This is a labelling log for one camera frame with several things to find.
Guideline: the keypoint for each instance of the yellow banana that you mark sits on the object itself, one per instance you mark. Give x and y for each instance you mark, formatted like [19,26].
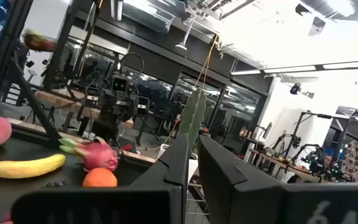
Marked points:
[26,167]

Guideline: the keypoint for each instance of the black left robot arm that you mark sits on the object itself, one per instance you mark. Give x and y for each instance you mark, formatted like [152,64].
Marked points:
[107,124]

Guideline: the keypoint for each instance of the workbench with robot rigs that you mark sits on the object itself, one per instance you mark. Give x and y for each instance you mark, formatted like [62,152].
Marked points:
[291,166]

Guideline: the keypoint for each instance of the black ceiling camera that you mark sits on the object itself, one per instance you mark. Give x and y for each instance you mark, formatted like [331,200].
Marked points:
[295,88]

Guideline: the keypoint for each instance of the person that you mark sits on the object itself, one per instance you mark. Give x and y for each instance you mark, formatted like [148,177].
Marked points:
[328,161]

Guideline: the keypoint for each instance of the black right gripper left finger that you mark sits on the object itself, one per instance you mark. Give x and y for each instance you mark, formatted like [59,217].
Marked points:
[154,202]

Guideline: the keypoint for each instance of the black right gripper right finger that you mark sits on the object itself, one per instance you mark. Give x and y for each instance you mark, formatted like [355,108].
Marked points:
[244,199]

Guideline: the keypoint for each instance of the orange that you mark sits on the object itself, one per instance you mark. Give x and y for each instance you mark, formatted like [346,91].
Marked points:
[99,179]

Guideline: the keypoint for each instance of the pink dragon fruit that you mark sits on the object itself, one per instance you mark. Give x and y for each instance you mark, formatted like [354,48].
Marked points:
[99,157]

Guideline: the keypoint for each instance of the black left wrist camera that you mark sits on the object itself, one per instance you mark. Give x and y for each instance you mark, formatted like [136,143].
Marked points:
[119,84]

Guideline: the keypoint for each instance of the colourful fuzzy object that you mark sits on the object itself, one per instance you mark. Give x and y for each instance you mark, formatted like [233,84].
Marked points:
[37,42]

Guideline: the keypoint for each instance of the white ceiling light strip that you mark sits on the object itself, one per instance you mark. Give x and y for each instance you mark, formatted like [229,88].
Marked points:
[291,69]

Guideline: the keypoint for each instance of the red apple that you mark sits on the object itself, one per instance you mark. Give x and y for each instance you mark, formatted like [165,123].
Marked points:
[6,219]

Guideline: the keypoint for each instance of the wooden background workbench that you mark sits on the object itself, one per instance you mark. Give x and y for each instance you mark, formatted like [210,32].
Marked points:
[61,101]

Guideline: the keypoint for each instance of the green cactus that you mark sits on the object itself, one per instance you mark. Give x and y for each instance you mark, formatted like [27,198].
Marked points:
[194,115]

